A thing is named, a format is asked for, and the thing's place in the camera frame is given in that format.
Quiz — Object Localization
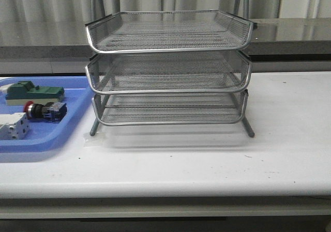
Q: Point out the red emergency push button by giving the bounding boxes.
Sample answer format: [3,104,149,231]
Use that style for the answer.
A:
[23,101,67,122]

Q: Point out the silver mesh tray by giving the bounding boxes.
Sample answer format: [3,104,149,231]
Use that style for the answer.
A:
[92,91,248,126]
[85,51,252,95]
[85,10,255,54]

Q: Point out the silver mesh bottom tray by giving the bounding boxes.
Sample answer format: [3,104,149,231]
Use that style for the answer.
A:
[92,91,248,126]

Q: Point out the clear tape strip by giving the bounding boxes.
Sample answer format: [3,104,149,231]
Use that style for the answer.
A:
[83,132,106,147]

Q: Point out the silver mesh top tray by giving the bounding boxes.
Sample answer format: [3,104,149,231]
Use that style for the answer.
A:
[85,10,255,54]

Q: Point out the blue plastic tray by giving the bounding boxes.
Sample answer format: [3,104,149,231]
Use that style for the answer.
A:
[1,76,93,153]

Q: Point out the white circuit breaker block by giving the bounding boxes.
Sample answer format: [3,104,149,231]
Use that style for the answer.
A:
[1,112,29,140]

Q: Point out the grey stone counter ledge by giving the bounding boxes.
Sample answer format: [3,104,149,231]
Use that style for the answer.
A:
[1,18,330,61]

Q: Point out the grey metal rack frame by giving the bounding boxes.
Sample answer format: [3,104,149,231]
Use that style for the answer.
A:
[89,0,259,138]

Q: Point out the green and beige switch block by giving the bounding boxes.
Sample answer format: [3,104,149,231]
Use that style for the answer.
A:
[5,81,65,106]

